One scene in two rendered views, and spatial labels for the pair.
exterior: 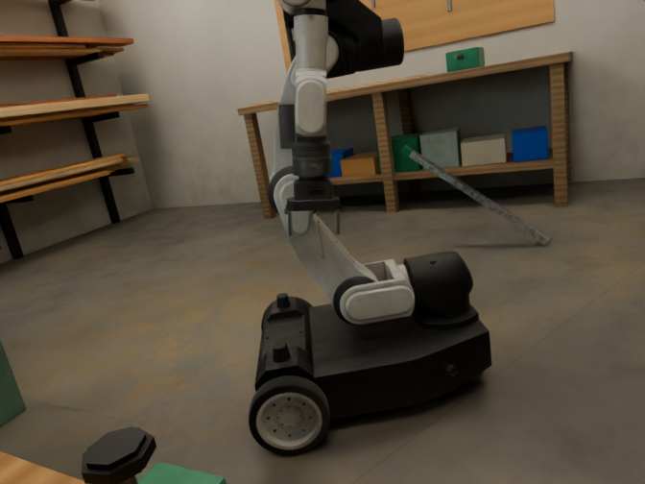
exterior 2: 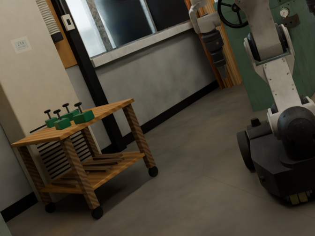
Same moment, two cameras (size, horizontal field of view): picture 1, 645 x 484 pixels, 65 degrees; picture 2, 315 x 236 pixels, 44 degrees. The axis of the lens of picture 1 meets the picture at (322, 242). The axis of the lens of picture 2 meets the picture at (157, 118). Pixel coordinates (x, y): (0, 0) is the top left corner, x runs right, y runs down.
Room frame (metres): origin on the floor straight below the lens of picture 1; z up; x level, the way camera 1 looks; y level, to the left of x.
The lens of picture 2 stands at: (1.32, -1.86, 0.81)
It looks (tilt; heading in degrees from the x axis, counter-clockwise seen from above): 11 degrees down; 107
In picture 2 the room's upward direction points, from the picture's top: 22 degrees counter-clockwise
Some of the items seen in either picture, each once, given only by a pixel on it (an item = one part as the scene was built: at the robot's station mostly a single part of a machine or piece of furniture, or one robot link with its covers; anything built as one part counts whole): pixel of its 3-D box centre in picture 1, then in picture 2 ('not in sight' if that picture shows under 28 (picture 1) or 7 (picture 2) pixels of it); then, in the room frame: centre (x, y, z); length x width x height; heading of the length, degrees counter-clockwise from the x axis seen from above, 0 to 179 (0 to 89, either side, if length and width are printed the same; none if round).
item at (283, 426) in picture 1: (289, 415); (246, 149); (1.10, 0.15, 0.10); 0.20 x 0.05 x 0.20; 91
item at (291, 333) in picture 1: (366, 320); (297, 133); (1.37, -0.09, 0.19); 0.64 x 0.52 x 0.33; 91
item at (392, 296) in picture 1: (372, 291); (292, 117); (1.37, -0.12, 0.28); 0.21 x 0.20 x 0.13; 91
